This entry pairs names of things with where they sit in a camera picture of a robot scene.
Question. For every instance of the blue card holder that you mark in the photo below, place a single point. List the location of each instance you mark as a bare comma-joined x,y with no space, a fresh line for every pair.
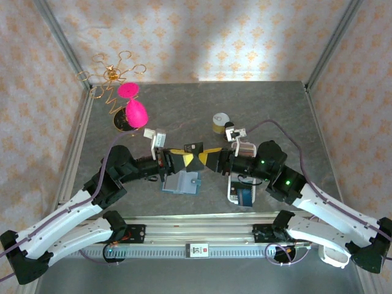
183,185

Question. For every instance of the white plastic card tray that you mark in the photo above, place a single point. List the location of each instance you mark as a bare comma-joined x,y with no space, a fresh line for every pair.
229,191

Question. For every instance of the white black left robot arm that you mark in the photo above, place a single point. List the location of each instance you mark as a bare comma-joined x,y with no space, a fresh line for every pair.
61,222

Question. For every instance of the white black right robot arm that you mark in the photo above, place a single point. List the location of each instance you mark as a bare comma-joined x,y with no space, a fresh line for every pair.
330,216

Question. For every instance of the stack of coloured cards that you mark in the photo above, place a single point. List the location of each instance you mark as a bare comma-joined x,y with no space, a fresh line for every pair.
248,150

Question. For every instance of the dark patterned credit card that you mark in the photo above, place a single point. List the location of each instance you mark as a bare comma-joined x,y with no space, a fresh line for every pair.
242,184

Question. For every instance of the blue credit card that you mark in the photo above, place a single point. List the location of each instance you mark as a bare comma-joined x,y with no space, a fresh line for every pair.
246,199

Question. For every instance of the gold tin can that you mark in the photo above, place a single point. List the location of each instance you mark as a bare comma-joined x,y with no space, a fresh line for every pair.
220,119

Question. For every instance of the pink hourglass on stand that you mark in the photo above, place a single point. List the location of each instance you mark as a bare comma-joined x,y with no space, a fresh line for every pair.
136,114

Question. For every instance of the white number label tag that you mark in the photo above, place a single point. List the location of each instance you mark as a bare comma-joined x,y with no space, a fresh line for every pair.
197,250

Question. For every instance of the white square alarm clock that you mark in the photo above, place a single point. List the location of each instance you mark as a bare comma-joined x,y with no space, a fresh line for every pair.
332,261

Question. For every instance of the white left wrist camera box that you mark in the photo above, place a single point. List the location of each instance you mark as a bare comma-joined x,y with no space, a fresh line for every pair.
159,139

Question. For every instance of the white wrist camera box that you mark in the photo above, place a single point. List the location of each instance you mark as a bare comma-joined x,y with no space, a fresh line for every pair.
159,139
237,132

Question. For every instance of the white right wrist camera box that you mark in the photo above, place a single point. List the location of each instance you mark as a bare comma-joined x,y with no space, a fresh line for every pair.
237,132

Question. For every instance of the aluminium frame side rail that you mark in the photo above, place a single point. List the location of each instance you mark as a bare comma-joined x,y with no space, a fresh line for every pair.
324,137
76,137

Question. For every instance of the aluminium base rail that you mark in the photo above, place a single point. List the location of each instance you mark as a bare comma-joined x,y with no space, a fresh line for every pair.
199,229

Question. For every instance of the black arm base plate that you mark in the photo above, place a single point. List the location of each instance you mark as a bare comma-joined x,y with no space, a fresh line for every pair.
260,232
136,234

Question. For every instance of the aluminium frame post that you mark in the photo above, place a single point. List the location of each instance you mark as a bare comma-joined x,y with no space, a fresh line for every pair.
61,39
333,39

